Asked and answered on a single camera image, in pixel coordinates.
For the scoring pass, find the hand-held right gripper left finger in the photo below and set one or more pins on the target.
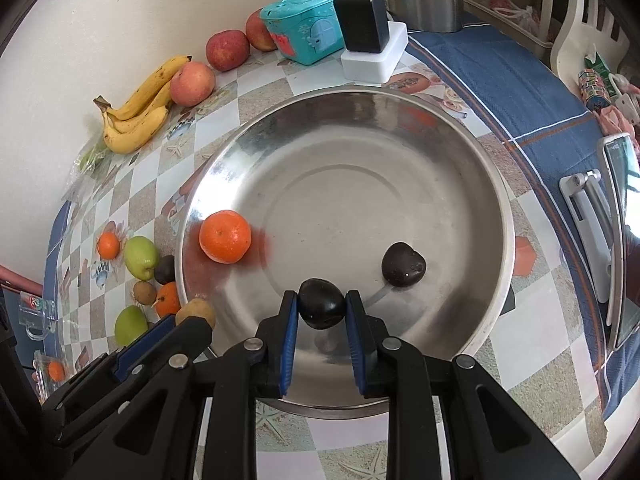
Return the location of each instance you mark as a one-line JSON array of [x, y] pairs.
[[287, 345]]

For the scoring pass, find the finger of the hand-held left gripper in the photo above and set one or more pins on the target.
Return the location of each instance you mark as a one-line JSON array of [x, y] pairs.
[[145, 347], [195, 337]]

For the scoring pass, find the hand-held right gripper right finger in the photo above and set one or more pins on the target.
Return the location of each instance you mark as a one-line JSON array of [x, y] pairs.
[[356, 347]]

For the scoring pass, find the large brown kiwi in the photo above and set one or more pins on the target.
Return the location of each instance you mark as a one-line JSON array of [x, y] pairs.
[[196, 311]]

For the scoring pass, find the green apple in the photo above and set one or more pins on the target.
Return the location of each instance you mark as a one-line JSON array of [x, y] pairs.
[[141, 257], [131, 325]]

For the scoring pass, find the orange tangerine with stem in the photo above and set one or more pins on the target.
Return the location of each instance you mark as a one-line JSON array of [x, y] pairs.
[[168, 300]]

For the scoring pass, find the dark purple plum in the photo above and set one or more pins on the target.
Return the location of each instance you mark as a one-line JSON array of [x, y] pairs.
[[165, 269], [321, 305], [403, 265]]

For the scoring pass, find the small brown kiwi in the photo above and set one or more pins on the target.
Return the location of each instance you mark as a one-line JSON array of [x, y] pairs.
[[144, 292]]

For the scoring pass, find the large orange tangerine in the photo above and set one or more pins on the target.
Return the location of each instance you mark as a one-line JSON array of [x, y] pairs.
[[225, 236]]

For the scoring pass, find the small orange tangerine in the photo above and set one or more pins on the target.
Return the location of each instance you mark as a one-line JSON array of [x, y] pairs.
[[108, 245]]

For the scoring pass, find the round steel plate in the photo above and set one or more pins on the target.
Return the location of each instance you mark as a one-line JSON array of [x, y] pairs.
[[350, 185]]

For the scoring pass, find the clear plastic snack container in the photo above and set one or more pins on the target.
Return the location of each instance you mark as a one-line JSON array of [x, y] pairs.
[[42, 385]]

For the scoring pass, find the tangerine inside plastic container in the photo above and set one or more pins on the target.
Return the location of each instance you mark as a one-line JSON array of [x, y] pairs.
[[56, 371]]

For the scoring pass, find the clear glass mug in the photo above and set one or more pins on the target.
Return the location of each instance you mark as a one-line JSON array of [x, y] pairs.
[[35, 310]]

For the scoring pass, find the clear bag of green fruit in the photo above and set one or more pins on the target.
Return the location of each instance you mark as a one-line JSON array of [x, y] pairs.
[[90, 160]]

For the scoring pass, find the yellow banana bunch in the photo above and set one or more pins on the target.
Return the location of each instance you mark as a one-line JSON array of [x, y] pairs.
[[142, 125]]

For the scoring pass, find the red apple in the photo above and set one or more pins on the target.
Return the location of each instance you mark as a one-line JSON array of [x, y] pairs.
[[227, 50], [192, 83], [260, 30]]

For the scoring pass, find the white power strip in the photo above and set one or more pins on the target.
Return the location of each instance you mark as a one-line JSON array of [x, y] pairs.
[[370, 67]]

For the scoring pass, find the tablet on white stand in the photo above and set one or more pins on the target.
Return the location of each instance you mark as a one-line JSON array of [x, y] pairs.
[[622, 240]]

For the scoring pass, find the teal toy house box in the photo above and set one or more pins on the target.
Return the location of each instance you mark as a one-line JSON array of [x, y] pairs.
[[300, 30]]

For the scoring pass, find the black power adapter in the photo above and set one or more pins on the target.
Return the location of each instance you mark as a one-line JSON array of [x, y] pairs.
[[360, 20]]

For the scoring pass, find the pink cloth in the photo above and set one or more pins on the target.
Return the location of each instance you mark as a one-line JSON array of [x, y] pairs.
[[620, 120]]

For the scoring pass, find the colourful cube-print box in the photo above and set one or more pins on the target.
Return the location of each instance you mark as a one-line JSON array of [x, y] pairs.
[[595, 87]]

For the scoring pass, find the pink plastic bag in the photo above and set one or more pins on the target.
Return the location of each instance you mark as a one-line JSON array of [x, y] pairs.
[[520, 15]]

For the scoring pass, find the green tissue packet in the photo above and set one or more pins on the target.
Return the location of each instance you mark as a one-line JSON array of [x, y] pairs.
[[597, 59]]

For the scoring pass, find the white plastic chair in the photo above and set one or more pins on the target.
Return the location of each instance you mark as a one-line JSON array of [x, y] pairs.
[[570, 35]]

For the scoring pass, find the pink rail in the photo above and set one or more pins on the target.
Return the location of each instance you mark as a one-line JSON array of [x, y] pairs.
[[15, 280]]

